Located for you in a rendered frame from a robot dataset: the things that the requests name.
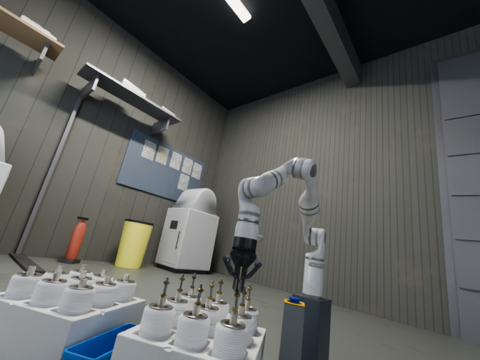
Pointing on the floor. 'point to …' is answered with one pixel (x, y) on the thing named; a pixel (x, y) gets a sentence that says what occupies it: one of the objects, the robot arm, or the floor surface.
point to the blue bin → (96, 346)
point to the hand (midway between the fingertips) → (238, 285)
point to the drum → (133, 243)
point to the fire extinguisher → (75, 243)
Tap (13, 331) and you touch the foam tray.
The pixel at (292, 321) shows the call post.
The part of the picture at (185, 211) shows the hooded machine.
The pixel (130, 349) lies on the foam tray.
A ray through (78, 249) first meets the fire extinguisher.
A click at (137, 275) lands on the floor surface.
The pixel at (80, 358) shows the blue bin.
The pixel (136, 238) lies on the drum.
